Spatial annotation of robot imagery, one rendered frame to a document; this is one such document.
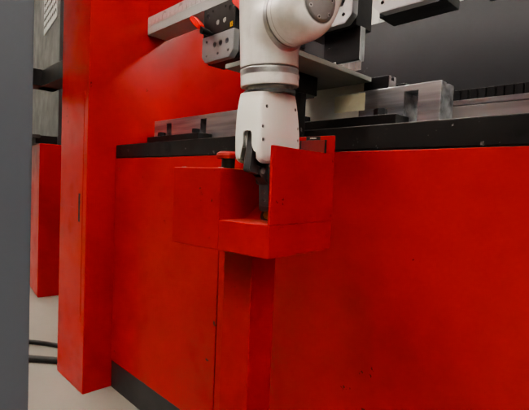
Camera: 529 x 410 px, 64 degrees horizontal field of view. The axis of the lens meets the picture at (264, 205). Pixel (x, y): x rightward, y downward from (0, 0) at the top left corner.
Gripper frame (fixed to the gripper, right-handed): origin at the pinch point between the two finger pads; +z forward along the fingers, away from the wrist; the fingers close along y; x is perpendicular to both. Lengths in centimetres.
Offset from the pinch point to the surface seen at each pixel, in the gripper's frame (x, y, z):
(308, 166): 5.0, -2.8, -4.7
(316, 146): 1.9, -9.6, -7.6
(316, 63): -5.0, -20.8, -23.5
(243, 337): -3.1, 3.0, 21.5
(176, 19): -77, -48, -52
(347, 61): -10, -41, -28
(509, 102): 21, -61, -18
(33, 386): -116, -10, 75
